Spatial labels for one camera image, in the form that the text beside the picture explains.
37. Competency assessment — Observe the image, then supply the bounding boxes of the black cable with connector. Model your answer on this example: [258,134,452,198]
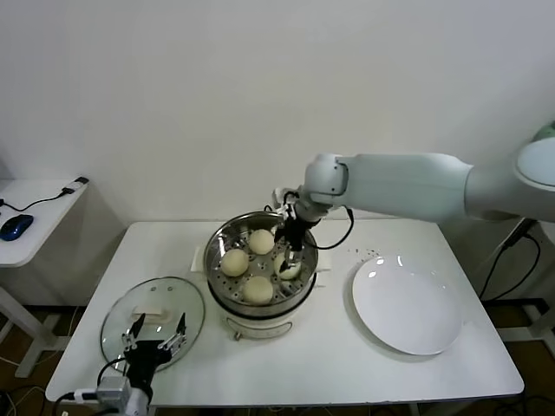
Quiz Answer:
[0,177,90,214]

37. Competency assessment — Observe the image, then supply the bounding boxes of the white electric cooker base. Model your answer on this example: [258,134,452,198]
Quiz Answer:
[206,269,327,343]

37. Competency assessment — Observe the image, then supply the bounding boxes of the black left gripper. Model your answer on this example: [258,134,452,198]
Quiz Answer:
[121,312,187,382]

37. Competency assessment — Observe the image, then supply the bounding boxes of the blue computer mouse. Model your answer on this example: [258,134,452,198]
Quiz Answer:
[0,214,35,243]

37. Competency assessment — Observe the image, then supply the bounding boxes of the black power adapter with cables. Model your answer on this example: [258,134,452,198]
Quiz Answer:
[472,216,543,302]

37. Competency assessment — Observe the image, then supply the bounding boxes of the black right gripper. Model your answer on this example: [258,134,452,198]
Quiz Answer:
[273,218,307,270]

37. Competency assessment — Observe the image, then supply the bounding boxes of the glass pot lid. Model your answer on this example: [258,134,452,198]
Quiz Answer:
[100,276,206,374]

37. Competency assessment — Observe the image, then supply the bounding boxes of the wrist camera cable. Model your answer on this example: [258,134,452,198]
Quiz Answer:
[54,357,129,404]
[311,206,355,250]

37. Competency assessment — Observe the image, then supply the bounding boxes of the stainless steel steamer basket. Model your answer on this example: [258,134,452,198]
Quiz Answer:
[192,211,333,315]

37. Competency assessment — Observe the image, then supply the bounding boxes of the white round plate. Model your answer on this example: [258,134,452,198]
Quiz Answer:
[351,256,462,356]

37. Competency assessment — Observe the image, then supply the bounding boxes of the white side table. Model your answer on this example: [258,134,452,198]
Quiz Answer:
[0,177,90,378]

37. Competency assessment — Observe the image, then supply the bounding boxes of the scattered dark crumbs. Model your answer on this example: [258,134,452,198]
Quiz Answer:
[346,247,381,263]

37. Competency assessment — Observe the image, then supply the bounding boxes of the white steamed baozi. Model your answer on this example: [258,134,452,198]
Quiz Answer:
[247,229,276,256]
[219,249,251,277]
[273,253,302,281]
[242,276,274,304]

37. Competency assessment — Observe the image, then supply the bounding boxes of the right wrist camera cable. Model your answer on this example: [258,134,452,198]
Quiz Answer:
[311,206,355,250]

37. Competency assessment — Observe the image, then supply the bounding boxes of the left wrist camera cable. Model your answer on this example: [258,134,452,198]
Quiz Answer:
[54,357,129,404]

